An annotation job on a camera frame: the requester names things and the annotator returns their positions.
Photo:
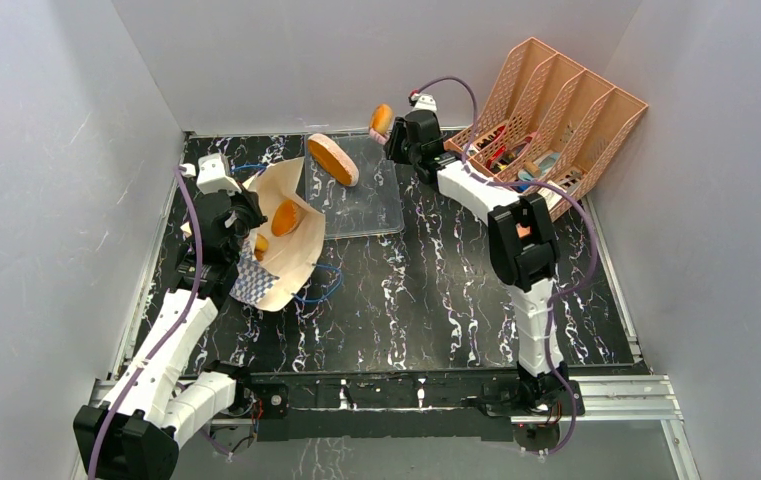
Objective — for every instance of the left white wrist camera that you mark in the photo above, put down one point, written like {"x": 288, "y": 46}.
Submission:
{"x": 212, "y": 175}

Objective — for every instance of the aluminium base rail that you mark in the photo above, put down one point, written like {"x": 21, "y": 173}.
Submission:
{"x": 407, "y": 403}

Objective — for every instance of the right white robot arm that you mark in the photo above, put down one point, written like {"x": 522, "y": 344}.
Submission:
{"x": 522, "y": 245}

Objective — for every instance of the pink metal tongs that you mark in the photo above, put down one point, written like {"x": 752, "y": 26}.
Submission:
{"x": 380, "y": 136}

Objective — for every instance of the brown checkered paper bag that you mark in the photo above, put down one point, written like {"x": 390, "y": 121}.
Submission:
{"x": 290, "y": 261}

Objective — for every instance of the pink file organizer rack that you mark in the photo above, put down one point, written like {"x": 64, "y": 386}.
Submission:
{"x": 574, "y": 110}

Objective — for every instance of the round orange fake bun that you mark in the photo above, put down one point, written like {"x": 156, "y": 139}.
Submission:
{"x": 287, "y": 218}

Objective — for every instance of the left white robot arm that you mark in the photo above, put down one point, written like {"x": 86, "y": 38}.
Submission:
{"x": 137, "y": 430}

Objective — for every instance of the clear plastic tray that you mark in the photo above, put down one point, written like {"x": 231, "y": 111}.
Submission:
{"x": 371, "y": 207}

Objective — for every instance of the pink sugared bread slice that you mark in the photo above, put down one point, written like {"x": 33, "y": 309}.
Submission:
{"x": 333, "y": 159}

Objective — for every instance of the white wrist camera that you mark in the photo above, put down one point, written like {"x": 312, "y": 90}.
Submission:
{"x": 212, "y": 175}
{"x": 423, "y": 101}

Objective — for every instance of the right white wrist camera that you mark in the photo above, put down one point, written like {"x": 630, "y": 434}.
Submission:
{"x": 423, "y": 101}

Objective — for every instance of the small yellow fake bread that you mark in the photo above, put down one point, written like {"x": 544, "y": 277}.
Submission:
{"x": 261, "y": 247}

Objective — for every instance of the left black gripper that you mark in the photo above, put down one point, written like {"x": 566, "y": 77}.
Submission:
{"x": 250, "y": 202}

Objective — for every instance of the stationery items in rack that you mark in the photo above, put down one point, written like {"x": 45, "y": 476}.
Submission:
{"x": 502, "y": 157}

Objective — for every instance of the orange fake donut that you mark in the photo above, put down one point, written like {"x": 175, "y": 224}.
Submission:
{"x": 381, "y": 120}

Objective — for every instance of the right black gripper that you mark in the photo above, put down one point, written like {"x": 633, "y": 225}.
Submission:
{"x": 397, "y": 136}

